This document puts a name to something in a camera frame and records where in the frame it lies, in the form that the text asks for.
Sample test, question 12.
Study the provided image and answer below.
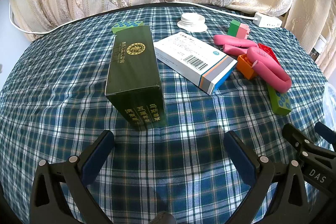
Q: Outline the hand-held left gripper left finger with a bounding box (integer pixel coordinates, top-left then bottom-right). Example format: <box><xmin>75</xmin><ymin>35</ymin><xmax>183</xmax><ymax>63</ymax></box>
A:
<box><xmin>30</xmin><ymin>130</ymin><xmax>115</xmax><ymax>224</ymax></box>

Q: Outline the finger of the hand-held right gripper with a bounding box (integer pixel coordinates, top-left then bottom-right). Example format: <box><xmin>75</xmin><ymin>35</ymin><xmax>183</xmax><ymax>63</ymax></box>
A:
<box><xmin>315</xmin><ymin>122</ymin><xmax>336</xmax><ymax>151</ymax></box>
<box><xmin>282</xmin><ymin>123</ymin><xmax>314</xmax><ymax>159</ymax></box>

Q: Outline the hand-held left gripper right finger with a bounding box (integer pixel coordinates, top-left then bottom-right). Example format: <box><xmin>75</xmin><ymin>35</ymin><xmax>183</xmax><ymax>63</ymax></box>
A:
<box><xmin>223</xmin><ymin>131</ymin><xmax>319</xmax><ymax>224</ymax></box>

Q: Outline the green block with blue dots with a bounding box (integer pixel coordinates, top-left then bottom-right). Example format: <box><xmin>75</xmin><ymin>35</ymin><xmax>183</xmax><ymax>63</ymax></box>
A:
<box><xmin>266</xmin><ymin>82</ymin><xmax>292</xmax><ymax>116</ymax></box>
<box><xmin>112</xmin><ymin>20</ymin><xmax>144</xmax><ymax>35</ymax></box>

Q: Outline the clear plastic bowl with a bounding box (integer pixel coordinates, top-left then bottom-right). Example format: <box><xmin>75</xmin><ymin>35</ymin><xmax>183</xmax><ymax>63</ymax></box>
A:
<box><xmin>324</xmin><ymin>82</ymin><xmax>336</xmax><ymax>119</ymax></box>

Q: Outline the pink foam roller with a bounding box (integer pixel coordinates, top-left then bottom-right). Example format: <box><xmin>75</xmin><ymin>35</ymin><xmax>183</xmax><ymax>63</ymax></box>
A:
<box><xmin>247</xmin><ymin>46</ymin><xmax>292</xmax><ymax>93</ymax></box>
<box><xmin>213</xmin><ymin>34</ymin><xmax>259</xmax><ymax>56</ymax></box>

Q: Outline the red block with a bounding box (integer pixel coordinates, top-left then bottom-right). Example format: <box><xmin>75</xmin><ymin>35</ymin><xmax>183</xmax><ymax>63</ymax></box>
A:
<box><xmin>257</xmin><ymin>43</ymin><xmax>280</xmax><ymax>67</ymax></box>

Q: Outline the orange block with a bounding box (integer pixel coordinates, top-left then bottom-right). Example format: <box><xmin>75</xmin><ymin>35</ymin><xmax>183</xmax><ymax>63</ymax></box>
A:
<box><xmin>236</xmin><ymin>54</ymin><xmax>259</xmax><ymax>80</ymax></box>

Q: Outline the dark green box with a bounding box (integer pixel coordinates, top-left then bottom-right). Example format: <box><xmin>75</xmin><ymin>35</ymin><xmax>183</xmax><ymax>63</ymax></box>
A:
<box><xmin>105</xmin><ymin>25</ymin><xmax>168</xmax><ymax>131</ymax></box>

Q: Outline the white medicine box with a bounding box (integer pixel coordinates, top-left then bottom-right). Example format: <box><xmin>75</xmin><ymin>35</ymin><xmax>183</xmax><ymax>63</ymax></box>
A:
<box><xmin>153</xmin><ymin>32</ymin><xmax>238</xmax><ymax>96</ymax></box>

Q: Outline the green and pink block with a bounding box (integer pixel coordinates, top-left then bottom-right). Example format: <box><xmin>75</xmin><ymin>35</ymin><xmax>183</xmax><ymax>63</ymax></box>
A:
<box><xmin>227</xmin><ymin>20</ymin><xmax>250</xmax><ymax>39</ymax></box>

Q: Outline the white round lid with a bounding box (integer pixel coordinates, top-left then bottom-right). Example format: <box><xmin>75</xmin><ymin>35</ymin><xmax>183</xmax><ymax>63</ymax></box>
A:
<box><xmin>177</xmin><ymin>13</ymin><xmax>208</xmax><ymax>32</ymax></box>

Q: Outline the blue plaid tablecloth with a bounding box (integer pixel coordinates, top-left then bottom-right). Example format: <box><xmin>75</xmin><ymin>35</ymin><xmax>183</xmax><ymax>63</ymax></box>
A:
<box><xmin>0</xmin><ymin>5</ymin><xmax>336</xmax><ymax>224</ymax></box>

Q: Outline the white tower heater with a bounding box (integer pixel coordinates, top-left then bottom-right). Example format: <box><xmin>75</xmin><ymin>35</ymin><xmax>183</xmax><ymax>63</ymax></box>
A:
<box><xmin>310</xmin><ymin>34</ymin><xmax>327</xmax><ymax>60</ymax></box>

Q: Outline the white power strip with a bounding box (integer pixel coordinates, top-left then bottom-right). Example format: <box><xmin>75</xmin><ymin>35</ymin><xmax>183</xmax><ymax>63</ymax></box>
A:
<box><xmin>254</xmin><ymin>12</ymin><xmax>282</xmax><ymax>28</ymax></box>

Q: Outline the white power cable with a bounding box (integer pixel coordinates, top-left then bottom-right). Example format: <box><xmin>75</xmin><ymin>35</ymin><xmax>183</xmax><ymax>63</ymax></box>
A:
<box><xmin>9</xmin><ymin>1</ymin><xmax>256</xmax><ymax>35</ymax></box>

